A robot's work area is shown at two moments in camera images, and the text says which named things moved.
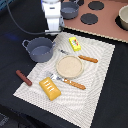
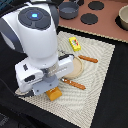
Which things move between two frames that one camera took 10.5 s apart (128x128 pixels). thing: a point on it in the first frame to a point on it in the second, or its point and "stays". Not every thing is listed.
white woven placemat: (70, 84) stays
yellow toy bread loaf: (50, 89) stays
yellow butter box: (74, 44) stays
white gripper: (52, 23) to (37, 79)
